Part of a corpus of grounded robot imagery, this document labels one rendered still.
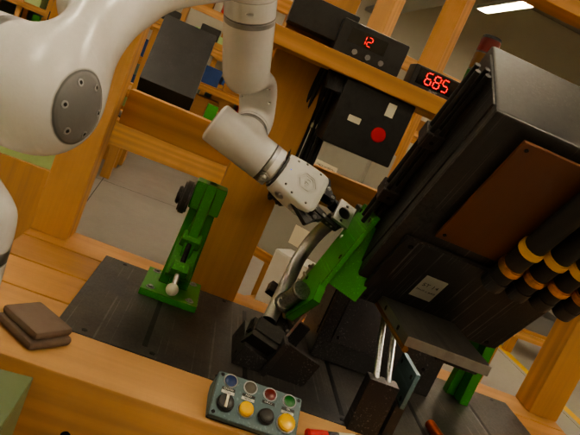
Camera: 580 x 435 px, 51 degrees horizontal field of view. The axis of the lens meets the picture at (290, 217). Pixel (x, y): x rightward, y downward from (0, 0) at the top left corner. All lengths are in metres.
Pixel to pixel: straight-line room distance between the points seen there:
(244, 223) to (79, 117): 0.96
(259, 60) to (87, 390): 0.61
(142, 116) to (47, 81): 1.02
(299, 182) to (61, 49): 0.72
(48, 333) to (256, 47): 0.58
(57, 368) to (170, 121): 0.76
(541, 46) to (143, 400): 12.21
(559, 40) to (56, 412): 12.48
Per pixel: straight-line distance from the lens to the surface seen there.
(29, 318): 1.07
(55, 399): 1.04
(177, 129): 1.58
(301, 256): 1.33
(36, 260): 1.43
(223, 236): 1.53
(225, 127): 1.20
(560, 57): 13.10
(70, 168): 1.55
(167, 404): 1.02
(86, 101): 0.60
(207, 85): 8.05
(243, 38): 1.08
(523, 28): 12.70
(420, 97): 1.41
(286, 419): 1.04
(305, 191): 1.23
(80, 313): 1.21
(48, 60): 0.58
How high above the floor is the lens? 1.41
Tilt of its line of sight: 10 degrees down
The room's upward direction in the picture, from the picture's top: 23 degrees clockwise
